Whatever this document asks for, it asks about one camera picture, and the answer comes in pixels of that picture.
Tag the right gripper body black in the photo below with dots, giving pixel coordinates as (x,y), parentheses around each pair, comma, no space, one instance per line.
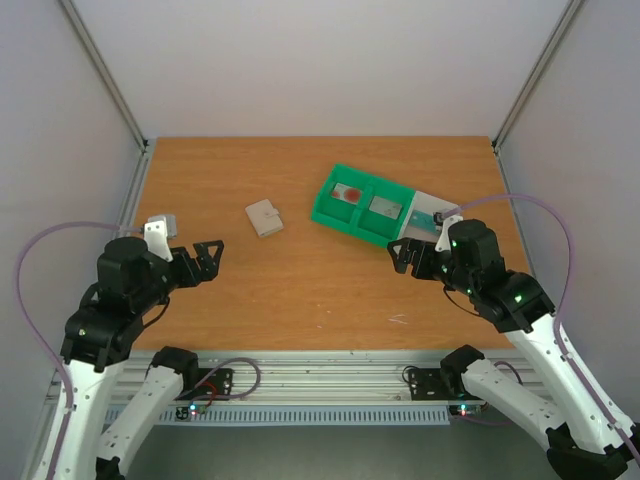
(421,261)

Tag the left small circuit board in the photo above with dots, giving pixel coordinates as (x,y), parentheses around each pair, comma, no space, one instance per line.
(189,413)

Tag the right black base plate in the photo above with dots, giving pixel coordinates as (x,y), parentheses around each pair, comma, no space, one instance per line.
(425,384)

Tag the left aluminium frame post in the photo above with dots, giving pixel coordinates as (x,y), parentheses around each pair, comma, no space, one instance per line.
(92,50)

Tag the green two-compartment bin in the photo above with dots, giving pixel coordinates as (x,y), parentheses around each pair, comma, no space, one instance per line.
(357,220)

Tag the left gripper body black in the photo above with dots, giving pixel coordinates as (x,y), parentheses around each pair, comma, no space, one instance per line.
(189,277)

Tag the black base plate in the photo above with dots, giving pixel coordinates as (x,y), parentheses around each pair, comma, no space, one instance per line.
(217,386)
(425,384)

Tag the white translucent bin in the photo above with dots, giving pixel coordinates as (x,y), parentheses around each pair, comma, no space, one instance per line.
(425,203)

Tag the aluminium front rail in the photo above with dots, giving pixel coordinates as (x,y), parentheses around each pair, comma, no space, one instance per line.
(323,377)

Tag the slotted grey cable duct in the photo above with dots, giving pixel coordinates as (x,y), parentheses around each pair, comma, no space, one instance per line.
(236,416)

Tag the card with red circles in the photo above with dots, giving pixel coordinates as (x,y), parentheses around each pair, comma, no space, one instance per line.
(346,193)

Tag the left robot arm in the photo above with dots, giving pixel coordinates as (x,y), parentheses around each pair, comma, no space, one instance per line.
(132,279)

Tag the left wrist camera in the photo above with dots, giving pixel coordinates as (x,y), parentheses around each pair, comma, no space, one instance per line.
(158,230)

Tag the right aluminium frame post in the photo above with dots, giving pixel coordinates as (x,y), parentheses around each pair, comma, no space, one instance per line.
(561,29)

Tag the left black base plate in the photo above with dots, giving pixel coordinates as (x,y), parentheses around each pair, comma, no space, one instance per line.
(217,386)

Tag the beige leather card holder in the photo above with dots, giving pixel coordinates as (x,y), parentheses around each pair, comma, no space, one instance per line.
(264,217)

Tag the right small circuit board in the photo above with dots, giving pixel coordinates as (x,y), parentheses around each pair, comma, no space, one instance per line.
(468,410)

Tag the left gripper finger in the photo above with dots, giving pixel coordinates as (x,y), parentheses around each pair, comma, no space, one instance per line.
(208,266)
(209,250)

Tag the grey card in bin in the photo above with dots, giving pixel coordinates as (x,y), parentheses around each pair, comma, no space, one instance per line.
(385,207)

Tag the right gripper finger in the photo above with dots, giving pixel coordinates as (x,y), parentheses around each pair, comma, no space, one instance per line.
(401,267)
(400,250)

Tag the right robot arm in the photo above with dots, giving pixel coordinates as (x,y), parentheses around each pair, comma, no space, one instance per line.
(582,431)

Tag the small circuit board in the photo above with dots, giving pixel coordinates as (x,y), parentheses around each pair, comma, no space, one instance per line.
(468,410)
(189,413)

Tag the aluminium frame post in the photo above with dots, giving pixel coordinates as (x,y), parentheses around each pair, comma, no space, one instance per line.
(92,50)
(561,29)

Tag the teal credit card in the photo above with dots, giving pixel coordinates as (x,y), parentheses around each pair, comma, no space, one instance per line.
(424,222)

